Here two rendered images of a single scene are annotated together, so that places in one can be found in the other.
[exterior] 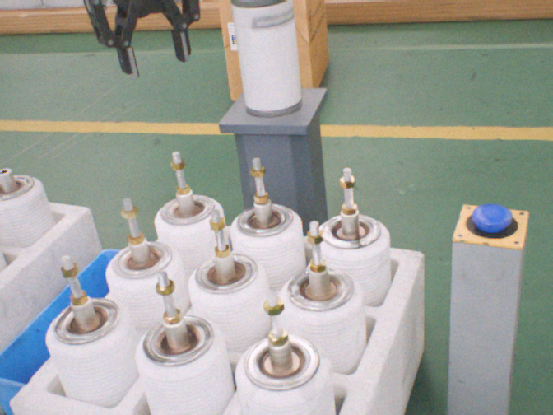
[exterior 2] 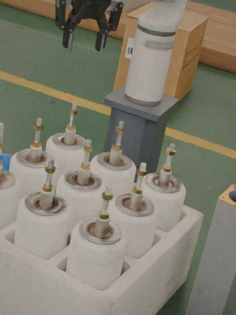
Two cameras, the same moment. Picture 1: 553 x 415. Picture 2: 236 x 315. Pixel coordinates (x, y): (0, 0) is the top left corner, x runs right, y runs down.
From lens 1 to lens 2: 39 cm
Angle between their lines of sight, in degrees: 5
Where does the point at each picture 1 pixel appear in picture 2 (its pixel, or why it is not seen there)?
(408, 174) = (217, 178)
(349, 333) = (142, 235)
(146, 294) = (31, 178)
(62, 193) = not seen: outside the picture
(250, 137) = (121, 112)
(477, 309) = (220, 245)
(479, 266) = (228, 218)
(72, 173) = not seen: outside the picture
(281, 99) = (148, 95)
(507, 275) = not seen: outside the picture
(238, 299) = (85, 195)
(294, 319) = (114, 215)
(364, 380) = (142, 264)
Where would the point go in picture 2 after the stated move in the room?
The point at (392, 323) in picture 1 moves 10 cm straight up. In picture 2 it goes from (170, 242) to (181, 198)
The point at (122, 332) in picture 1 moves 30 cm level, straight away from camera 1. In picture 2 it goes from (13, 191) to (5, 120)
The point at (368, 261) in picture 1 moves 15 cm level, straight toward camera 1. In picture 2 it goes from (168, 202) to (153, 243)
